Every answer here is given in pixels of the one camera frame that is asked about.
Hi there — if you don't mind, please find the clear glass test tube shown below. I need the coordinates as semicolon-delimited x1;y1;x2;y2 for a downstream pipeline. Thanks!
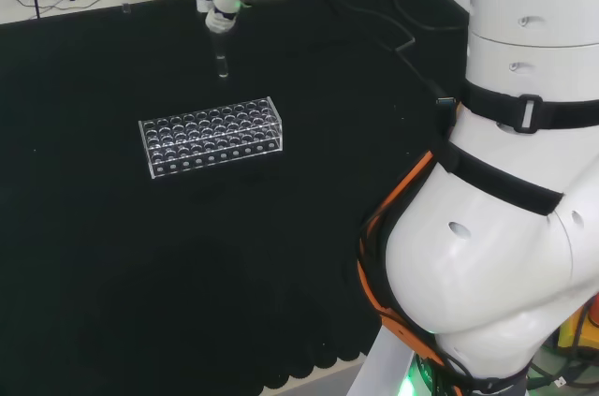
214;30;231;80

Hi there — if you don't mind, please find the clear plastic test tube rack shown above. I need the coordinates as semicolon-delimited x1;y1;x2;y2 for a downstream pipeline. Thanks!
138;95;285;181

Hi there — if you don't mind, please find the yellow stop button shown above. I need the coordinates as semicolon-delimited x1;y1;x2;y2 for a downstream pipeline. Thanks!
556;290;599;350

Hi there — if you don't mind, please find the orange cable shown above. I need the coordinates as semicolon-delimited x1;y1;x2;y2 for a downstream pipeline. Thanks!
357;103;464;372

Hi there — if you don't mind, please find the black bench cloth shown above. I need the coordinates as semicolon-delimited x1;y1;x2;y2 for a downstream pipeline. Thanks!
0;0;472;396

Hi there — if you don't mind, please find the black cable with plug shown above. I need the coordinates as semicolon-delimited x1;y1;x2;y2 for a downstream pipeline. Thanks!
308;0;459;110

